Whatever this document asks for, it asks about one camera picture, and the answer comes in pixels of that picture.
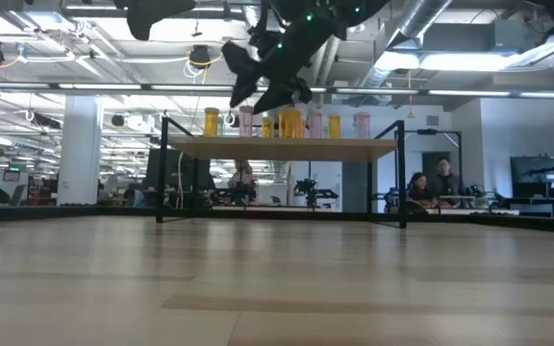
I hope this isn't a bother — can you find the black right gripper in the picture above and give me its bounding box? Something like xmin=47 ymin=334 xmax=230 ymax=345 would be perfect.
xmin=220 ymin=10 xmax=349 ymax=116

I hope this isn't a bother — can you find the wooden shelf with black legs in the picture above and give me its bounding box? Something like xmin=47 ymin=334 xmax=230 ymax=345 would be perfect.
xmin=155 ymin=116 xmax=408 ymax=230

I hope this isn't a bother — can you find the black wall television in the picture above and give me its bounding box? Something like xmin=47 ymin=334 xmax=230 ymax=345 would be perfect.
xmin=509 ymin=152 xmax=554 ymax=201

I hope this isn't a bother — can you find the rectangular grey air duct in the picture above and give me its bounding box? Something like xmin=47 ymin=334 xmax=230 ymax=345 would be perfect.
xmin=420 ymin=21 xmax=528 ymax=55

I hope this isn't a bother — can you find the large orange medicine bottle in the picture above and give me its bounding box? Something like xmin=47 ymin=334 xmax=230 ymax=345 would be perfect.
xmin=278 ymin=108 xmax=306 ymax=139

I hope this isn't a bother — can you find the round silver air duct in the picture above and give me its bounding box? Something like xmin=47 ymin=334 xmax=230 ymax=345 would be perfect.
xmin=348 ymin=0 xmax=454 ymax=105

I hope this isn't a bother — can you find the yellow hanging cord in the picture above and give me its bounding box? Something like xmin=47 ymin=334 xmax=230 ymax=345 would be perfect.
xmin=405 ymin=69 xmax=416 ymax=120

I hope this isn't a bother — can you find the person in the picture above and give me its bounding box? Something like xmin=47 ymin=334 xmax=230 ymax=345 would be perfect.
xmin=227 ymin=160 xmax=259 ymax=206
xmin=405 ymin=171 xmax=437 ymax=210
xmin=431 ymin=156 xmax=464 ymax=198

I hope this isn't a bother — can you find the white building pillar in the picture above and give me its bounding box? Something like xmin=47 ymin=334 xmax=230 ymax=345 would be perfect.
xmin=57 ymin=94 xmax=104 ymax=207

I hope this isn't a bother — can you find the long ceiling light strip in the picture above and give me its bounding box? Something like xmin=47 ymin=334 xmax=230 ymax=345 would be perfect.
xmin=0 ymin=80 xmax=554 ymax=100

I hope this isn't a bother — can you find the black desk monitor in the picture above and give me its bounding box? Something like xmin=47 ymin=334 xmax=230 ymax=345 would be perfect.
xmin=144 ymin=147 xmax=214 ymax=192

